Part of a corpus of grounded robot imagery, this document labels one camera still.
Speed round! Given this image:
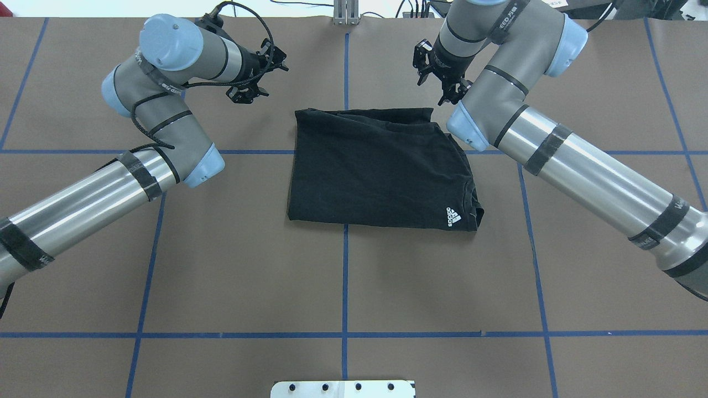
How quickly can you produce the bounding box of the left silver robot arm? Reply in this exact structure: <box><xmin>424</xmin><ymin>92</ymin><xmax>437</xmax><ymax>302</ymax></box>
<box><xmin>1</xmin><ymin>7</ymin><xmax>287</xmax><ymax>295</ymax></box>

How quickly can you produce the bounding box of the black power strip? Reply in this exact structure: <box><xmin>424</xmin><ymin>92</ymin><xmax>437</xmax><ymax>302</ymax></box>
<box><xmin>395</xmin><ymin>1</ymin><xmax>450</xmax><ymax>19</ymax></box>

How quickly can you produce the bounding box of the black graphic t-shirt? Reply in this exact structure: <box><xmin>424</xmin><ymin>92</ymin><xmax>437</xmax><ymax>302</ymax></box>
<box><xmin>287</xmin><ymin>108</ymin><xmax>485</xmax><ymax>232</ymax></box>

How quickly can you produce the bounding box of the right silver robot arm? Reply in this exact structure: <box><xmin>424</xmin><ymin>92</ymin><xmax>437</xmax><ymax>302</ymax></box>
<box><xmin>413</xmin><ymin>1</ymin><xmax>707</xmax><ymax>300</ymax></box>

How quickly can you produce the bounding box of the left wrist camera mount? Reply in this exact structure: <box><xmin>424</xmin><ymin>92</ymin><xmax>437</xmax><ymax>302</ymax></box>
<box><xmin>195</xmin><ymin>14</ymin><xmax>233</xmax><ymax>41</ymax></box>

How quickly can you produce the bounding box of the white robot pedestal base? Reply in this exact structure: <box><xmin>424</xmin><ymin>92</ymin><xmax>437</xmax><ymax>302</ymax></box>
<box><xmin>270</xmin><ymin>380</ymin><xmax>417</xmax><ymax>397</ymax></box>

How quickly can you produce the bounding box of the aluminium frame post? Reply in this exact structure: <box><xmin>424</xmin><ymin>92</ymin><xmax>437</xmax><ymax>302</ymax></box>
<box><xmin>333</xmin><ymin>0</ymin><xmax>361</xmax><ymax>26</ymax></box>

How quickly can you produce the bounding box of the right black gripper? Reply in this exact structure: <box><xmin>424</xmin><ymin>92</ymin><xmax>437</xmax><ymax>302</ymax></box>
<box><xmin>412</xmin><ymin>39</ymin><xmax>473</xmax><ymax>106</ymax></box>

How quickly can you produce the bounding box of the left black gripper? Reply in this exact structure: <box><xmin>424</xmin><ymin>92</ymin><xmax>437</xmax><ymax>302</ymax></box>
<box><xmin>226</xmin><ymin>44</ymin><xmax>290</xmax><ymax>105</ymax></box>

